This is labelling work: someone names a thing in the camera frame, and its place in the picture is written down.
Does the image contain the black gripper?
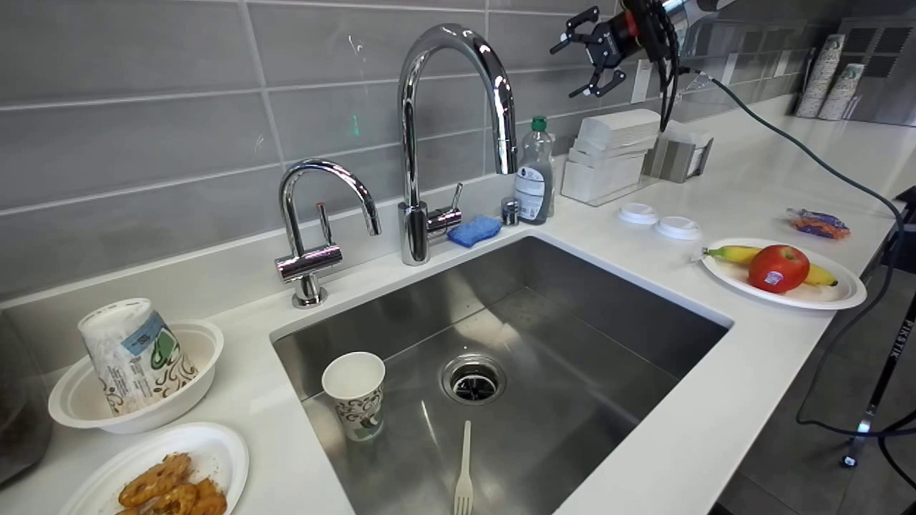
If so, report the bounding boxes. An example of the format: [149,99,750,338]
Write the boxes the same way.
[549,0,682,99]

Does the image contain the green capped soap bottle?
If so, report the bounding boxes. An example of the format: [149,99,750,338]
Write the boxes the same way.
[511,113,559,228]

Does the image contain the white paper towel dispenser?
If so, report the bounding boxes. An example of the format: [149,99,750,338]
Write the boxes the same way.
[559,105,664,208]

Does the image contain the shiny grey napkin holder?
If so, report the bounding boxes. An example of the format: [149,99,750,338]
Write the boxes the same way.
[642,129,716,183]

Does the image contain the white round lid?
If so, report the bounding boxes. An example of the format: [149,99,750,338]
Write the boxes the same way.
[653,214,703,244]
[612,199,662,228]

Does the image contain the tall chrome faucet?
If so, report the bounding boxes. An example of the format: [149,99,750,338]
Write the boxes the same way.
[394,22,520,269]

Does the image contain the blue sponge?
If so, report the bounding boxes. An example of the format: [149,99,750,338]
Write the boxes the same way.
[446,214,507,252]

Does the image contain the stack of paper cups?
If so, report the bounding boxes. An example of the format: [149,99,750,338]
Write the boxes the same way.
[818,59,868,126]
[798,32,848,119]

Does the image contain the yellow banana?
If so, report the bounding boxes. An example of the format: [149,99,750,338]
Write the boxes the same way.
[702,244,841,292]

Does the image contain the stainless steel sink basin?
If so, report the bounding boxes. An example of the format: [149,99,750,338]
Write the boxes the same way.
[268,234,735,515]

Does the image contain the colourful snack packet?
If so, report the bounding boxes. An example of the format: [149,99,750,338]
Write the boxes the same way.
[782,205,852,244]

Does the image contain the red apple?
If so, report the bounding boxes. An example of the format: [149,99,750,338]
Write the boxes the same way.
[746,244,812,294]

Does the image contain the white plate with fruit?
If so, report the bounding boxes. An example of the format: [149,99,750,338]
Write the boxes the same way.
[699,234,869,314]

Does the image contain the small chrome faucet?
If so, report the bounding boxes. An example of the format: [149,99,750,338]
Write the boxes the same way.
[274,156,383,308]

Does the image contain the sink drain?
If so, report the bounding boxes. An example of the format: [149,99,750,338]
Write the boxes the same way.
[437,349,510,405]

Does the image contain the small paper cup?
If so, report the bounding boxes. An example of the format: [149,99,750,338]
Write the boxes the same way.
[317,349,390,444]

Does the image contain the white plastic fork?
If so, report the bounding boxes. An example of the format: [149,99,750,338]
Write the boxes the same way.
[450,418,477,515]

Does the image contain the black tripod stand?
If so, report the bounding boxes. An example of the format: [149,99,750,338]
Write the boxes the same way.
[838,282,916,472]

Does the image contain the white paper bowl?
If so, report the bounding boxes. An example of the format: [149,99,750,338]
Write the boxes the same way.
[46,318,225,437]

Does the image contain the printed paper cup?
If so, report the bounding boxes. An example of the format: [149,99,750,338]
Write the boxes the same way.
[75,294,201,418]

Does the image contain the white plate with fried food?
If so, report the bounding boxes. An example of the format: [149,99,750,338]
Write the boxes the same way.
[56,420,251,515]

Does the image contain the fried food pieces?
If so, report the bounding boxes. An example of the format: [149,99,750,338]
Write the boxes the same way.
[115,451,228,515]

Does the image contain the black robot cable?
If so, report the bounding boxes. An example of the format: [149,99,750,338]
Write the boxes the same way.
[653,16,916,451]

